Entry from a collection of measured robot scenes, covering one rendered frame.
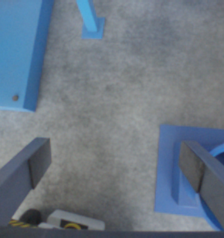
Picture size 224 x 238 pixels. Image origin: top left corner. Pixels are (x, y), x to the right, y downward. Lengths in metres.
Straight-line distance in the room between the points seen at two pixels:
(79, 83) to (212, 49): 0.77
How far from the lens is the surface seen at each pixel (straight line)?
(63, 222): 0.93
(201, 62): 1.09
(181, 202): 0.84
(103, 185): 0.97
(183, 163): 0.17
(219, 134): 1.02
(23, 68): 1.07
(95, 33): 1.14
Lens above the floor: 0.93
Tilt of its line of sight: 80 degrees down
